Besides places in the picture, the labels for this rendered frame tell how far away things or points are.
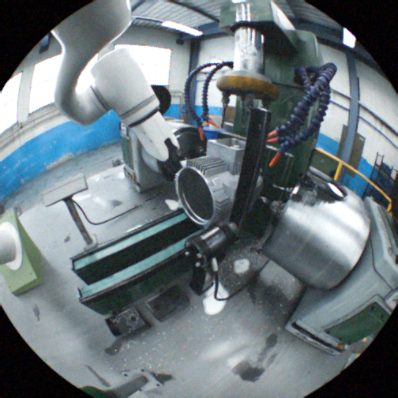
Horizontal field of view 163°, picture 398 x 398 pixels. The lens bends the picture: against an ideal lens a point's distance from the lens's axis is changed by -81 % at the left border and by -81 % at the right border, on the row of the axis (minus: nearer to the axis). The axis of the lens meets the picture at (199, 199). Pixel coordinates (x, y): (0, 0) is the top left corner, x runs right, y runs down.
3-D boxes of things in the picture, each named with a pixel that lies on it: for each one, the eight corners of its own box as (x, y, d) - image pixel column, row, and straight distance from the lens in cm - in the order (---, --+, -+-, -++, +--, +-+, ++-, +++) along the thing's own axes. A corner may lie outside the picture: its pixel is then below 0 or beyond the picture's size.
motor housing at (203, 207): (216, 189, 62) (223, 144, 55) (254, 214, 54) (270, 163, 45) (174, 207, 51) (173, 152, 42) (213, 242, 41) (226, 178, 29)
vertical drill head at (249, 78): (236, 123, 58) (242, 24, 73) (281, 137, 50) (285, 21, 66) (199, 122, 45) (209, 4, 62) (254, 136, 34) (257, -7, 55)
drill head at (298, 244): (268, 212, 58) (289, 148, 49) (346, 267, 64) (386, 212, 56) (224, 249, 41) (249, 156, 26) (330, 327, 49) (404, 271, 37)
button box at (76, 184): (89, 189, 56) (85, 174, 56) (87, 188, 49) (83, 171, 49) (51, 205, 60) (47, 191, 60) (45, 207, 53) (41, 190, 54)
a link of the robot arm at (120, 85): (114, 122, 28) (159, 93, 29) (80, 70, 29) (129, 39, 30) (114, 115, 36) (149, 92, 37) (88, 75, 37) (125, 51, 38)
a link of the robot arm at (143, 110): (114, 116, 36) (121, 125, 36) (123, 116, 27) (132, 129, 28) (144, 95, 38) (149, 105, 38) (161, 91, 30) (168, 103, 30)
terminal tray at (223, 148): (230, 157, 53) (233, 137, 52) (256, 169, 48) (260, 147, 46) (204, 163, 45) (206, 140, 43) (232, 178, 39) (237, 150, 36)
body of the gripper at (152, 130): (120, 122, 37) (144, 155, 40) (133, 124, 27) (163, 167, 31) (146, 103, 38) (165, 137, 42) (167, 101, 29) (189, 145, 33)
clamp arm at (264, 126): (232, 225, 36) (257, 108, 26) (242, 232, 35) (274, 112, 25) (223, 232, 34) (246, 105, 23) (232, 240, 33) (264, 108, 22)
